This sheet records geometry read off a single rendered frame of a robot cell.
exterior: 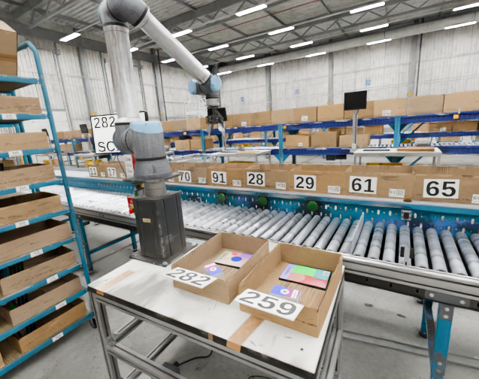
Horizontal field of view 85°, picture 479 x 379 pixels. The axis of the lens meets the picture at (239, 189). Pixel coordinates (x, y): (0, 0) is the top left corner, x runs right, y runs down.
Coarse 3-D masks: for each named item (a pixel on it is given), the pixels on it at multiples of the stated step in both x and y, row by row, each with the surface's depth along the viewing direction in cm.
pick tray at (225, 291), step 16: (208, 240) 130; (224, 240) 140; (240, 240) 135; (256, 240) 129; (192, 256) 120; (208, 256) 131; (256, 256) 115; (224, 272) 117; (240, 272) 102; (192, 288) 105; (208, 288) 100; (224, 288) 96
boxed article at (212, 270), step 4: (208, 264) 117; (212, 264) 117; (216, 264) 117; (204, 268) 115; (208, 268) 113; (212, 268) 113; (216, 268) 113; (204, 272) 116; (208, 272) 110; (212, 272) 110; (216, 272) 110; (220, 272) 110; (212, 276) 108; (216, 276) 108; (220, 276) 109
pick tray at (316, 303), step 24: (264, 264) 109; (312, 264) 116; (336, 264) 110; (240, 288) 91; (264, 288) 104; (312, 288) 102; (336, 288) 100; (264, 312) 88; (312, 312) 78; (312, 336) 80
